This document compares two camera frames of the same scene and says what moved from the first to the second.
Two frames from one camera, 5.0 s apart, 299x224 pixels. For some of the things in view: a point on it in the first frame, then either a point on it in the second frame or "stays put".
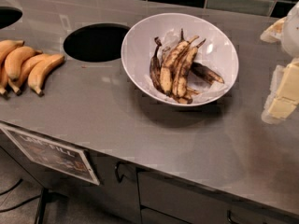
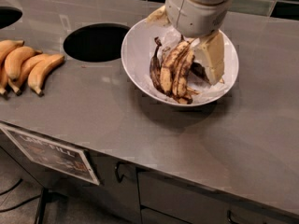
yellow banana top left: x=7 y=46 stays put
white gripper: x=291 y=35 to x=196 y=16
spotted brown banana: x=167 y=67 stays put
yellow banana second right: x=21 y=80 stays put
